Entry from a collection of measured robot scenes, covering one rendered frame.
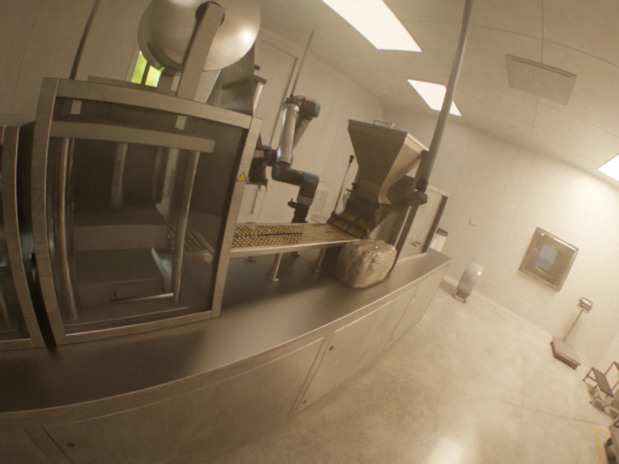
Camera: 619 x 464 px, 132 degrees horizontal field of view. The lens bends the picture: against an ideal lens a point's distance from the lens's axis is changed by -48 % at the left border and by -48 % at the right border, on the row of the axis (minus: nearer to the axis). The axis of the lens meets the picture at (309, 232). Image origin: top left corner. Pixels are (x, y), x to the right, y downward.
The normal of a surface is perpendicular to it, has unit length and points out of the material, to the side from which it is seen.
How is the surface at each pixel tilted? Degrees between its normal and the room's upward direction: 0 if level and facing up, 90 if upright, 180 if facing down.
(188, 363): 0
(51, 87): 90
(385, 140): 118
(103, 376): 0
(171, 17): 90
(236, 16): 90
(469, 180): 90
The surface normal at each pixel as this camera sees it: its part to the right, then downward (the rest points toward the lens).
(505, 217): -0.67, 0.03
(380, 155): -0.72, 0.45
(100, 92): 0.69, 0.41
